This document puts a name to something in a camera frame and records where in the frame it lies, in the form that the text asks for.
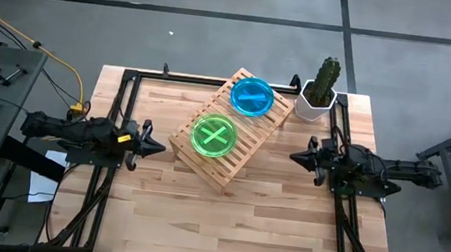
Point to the black aluminium table frame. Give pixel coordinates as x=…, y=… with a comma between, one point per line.
x=341, y=100

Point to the wooden slatted shelf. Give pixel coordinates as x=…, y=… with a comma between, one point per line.
x=258, y=129

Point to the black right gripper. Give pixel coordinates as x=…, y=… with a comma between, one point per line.
x=332, y=168

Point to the white hexagonal plant pot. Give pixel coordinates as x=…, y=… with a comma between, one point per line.
x=307, y=110

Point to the white paper sheet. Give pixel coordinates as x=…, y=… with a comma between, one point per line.
x=40, y=190

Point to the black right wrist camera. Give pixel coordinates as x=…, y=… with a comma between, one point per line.
x=327, y=146

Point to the black flat bar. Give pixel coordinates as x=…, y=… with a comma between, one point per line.
x=33, y=160

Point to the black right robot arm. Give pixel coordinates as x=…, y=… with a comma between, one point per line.
x=409, y=174

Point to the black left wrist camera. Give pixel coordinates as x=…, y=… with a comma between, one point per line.
x=132, y=128

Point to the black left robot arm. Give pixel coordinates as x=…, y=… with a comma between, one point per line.
x=82, y=132

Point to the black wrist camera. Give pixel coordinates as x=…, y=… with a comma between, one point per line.
x=327, y=146
x=132, y=128

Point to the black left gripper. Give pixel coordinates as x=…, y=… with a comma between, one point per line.
x=135, y=150

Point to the green cactus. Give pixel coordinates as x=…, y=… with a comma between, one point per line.
x=324, y=82

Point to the yellow tape label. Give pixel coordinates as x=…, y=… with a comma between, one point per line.
x=124, y=138

